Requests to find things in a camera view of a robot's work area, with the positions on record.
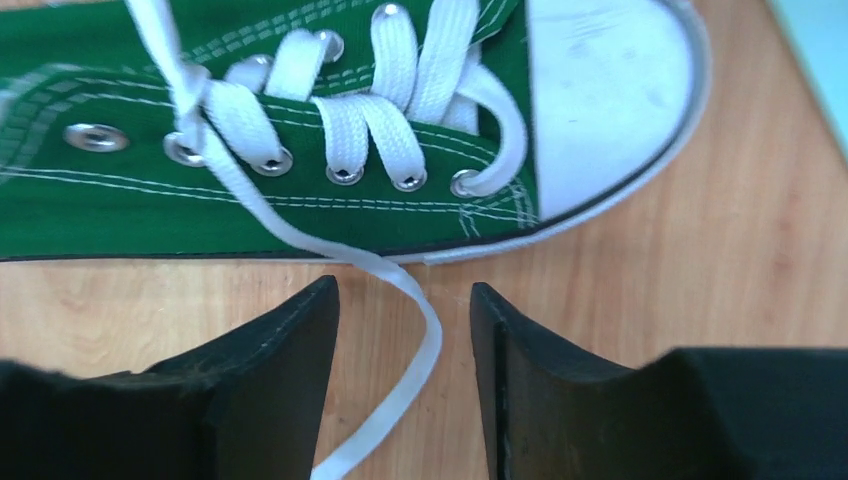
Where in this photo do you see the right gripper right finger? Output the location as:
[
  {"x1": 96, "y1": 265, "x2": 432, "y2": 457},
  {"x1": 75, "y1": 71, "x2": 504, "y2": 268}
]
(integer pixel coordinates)
[{"x1": 470, "y1": 283, "x2": 847, "y2": 479}]

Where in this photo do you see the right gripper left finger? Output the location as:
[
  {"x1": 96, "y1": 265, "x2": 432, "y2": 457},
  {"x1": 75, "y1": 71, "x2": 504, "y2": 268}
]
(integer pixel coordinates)
[{"x1": 1, "y1": 275, "x2": 340, "y2": 479}]

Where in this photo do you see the green canvas sneaker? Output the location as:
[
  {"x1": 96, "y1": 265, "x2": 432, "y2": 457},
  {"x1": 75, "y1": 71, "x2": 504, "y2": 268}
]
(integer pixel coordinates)
[{"x1": 1, "y1": 1, "x2": 710, "y2": 263}]

